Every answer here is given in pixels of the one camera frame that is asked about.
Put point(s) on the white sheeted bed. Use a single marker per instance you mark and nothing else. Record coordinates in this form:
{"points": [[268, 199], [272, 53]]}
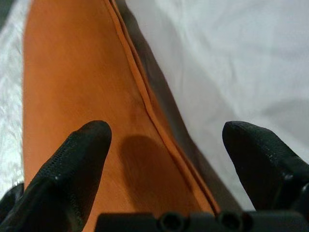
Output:
{"points": [[229, 60]]}

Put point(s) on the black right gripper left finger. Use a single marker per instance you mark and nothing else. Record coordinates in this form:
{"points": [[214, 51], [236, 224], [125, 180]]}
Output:
{"points": [[60, 174]]}

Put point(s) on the orange pillow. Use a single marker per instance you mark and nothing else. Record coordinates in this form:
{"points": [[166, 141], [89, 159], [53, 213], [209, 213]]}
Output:
{"points": [[72, 84]]}

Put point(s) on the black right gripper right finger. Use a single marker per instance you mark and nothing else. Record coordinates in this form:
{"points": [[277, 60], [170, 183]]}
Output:
{"points": [[260, 164]]}

